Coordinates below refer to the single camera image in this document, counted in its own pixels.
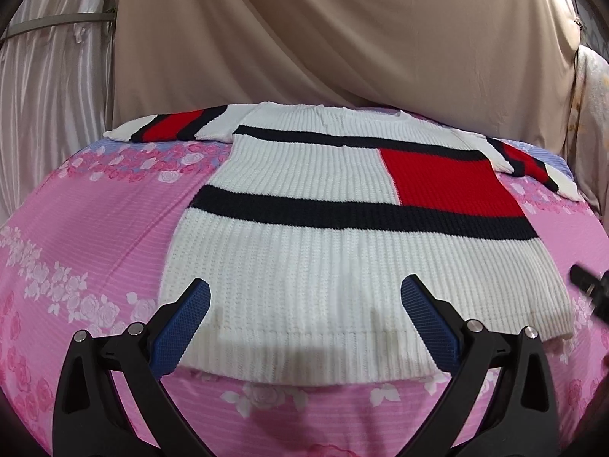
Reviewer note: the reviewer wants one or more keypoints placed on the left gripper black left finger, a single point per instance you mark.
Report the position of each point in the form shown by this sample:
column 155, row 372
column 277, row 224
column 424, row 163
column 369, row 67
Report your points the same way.
column 110, row 400

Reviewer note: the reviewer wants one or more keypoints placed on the beige draped cloth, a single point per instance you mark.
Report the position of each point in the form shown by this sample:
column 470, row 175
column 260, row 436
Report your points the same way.
column 500, row 67

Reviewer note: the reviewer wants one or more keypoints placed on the beige floral curtain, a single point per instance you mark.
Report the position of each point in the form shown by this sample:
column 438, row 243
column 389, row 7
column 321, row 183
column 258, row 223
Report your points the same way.
column 586, row 147

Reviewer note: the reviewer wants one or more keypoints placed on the white red black knit sweater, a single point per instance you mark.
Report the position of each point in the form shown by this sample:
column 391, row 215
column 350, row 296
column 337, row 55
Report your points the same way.
column 306, row 232

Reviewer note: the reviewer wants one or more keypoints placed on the pink floral bed sheet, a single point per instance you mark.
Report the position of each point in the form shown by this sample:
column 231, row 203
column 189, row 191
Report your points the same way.
column 86, row 251

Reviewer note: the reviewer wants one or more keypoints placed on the silvery striped curtain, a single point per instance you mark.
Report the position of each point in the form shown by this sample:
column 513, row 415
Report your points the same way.
column 56, row 88

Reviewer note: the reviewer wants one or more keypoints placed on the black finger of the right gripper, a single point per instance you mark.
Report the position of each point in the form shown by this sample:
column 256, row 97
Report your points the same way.
column 595, row 288

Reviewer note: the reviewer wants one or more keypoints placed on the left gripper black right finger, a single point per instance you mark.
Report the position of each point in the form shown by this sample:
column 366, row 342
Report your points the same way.
column 500, row 399

